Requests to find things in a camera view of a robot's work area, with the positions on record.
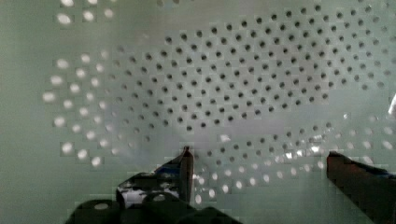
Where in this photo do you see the green plastic strainer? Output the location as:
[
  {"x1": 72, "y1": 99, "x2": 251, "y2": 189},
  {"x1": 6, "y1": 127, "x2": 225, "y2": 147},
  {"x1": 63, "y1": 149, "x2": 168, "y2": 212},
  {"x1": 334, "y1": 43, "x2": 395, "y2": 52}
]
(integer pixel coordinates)
[{"x1": 1, "y1": 0, "x2": 395, "y2": 224}]

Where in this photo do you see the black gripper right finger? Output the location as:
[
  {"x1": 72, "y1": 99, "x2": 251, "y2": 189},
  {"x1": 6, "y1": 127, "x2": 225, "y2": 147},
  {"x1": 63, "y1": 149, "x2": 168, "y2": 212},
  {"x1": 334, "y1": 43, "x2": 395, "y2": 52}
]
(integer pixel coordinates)
[{"x1": 326, "y1": 151, "x2": 396, "y2": 224}]

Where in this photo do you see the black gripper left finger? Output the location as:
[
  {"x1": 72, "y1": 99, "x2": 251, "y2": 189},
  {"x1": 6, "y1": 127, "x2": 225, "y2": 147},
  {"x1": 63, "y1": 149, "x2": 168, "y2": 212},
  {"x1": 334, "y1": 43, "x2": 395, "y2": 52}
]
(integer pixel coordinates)
[{"x1": 116, "y1": 146, "x2": 194, "y2": 209}]

